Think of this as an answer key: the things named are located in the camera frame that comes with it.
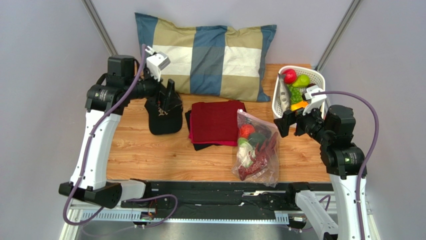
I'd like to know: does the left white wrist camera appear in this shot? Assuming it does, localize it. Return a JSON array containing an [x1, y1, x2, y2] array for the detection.
[[145, 46, 171, 82]]

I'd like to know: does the red toy apple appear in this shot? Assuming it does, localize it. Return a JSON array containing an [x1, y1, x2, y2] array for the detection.
[[281, 68, 298, 85]]

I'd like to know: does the green toy avocado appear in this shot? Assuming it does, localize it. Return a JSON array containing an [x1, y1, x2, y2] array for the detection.
[[248, 132, 267, 147]]

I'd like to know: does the black cap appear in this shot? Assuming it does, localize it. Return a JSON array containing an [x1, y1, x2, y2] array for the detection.
[[144, 93, 183, 135]]

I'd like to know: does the light green toy fruit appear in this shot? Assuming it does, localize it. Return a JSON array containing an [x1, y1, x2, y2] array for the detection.
[[291, 74, 311, 88]]

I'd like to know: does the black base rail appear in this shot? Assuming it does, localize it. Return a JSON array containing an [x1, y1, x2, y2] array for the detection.
[[119, 181, 300, 220]]

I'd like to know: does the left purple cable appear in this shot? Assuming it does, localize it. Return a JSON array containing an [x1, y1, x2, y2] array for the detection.
[[62, 43, 179, 229]]

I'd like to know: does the blue beige checked pillow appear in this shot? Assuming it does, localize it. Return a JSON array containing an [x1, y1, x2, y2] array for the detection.
[[135, 13, 277, 102]]

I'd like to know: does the dark red folded cloth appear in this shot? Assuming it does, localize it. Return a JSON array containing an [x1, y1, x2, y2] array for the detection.
[[190, 100, 246, 142]]

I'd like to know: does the black folded cloth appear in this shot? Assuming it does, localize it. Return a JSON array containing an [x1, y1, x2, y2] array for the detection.
[[184, 110, 220, 151]]

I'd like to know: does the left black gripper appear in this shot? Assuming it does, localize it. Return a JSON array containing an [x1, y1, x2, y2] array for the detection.
[[125, 65, 183, 112]]

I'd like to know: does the white plastic basket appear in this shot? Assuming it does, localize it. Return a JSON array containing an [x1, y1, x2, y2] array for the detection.
[[271, 65, 326, 119]]

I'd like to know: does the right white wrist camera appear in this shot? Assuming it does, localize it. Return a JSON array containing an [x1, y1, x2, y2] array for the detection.
[[302, 85, 327, 116]]

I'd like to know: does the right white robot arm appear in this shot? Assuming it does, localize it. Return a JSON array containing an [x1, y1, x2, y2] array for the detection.
[[273, 105, 371, 240]]

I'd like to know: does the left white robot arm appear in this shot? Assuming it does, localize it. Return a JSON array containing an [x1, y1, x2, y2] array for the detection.
[[58, 52, 183, 209]]

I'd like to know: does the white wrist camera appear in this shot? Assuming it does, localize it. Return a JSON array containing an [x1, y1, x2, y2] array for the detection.
[[145, 46, 171, 82], [302, 85, 327, 116]]

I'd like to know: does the grey toy fish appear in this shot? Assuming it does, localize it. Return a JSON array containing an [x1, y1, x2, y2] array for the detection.
[[278, 73, 292, 112]]

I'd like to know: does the orange yellow toy mango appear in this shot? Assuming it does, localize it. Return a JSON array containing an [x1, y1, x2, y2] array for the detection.
[[290, 101, 308, 111]]

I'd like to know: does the toy cauliflower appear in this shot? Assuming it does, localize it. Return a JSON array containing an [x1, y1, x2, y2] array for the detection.
[[236, 137, 255, 169]]

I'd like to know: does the green toy broccoli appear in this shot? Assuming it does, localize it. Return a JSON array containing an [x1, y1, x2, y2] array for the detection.
[[287, 84, 303, 105]]

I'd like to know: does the clear zip top bag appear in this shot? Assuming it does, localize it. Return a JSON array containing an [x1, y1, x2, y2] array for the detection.
[[231, 109, 281, 188]]

